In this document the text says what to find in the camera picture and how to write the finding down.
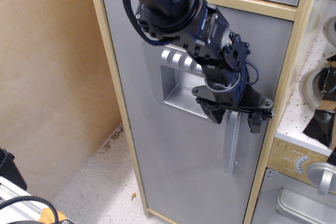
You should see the silver ice dispenser panel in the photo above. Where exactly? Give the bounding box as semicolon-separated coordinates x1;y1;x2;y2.
141;40;218;120

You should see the wooden fridge cabinet frame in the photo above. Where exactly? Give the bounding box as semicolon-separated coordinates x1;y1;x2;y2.
93;0;314;223

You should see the orange tape piece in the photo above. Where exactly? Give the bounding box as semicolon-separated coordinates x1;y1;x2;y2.
38;208;67;223

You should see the silver oven knob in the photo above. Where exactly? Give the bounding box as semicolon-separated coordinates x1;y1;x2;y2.
307;162;335;197

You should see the silver fridge door handle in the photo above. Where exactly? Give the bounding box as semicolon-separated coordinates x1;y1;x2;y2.
223;111;242;176

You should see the white speckled stove top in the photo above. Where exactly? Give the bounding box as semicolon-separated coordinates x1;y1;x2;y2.
275;0;335;156

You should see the torn black burner piece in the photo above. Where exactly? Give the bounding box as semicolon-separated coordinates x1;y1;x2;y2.
302;56;335;149

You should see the grey oven door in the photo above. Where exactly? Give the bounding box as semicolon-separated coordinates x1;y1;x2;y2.
251;168;335;224

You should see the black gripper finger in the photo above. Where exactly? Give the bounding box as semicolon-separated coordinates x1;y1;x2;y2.
248;110;275;134
201;100;225;124

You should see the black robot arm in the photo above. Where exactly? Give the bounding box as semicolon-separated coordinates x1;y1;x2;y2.
122;0;274;133

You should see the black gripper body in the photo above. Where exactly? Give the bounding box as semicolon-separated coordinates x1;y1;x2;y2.
192;80;274;113

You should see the grey fridge door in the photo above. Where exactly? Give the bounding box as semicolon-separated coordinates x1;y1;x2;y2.
98;0;293;224

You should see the black braided cable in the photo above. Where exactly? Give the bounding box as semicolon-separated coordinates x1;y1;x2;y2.
0;195;58;224

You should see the aluminium rail base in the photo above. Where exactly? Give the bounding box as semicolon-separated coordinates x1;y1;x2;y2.
0;175;71;224

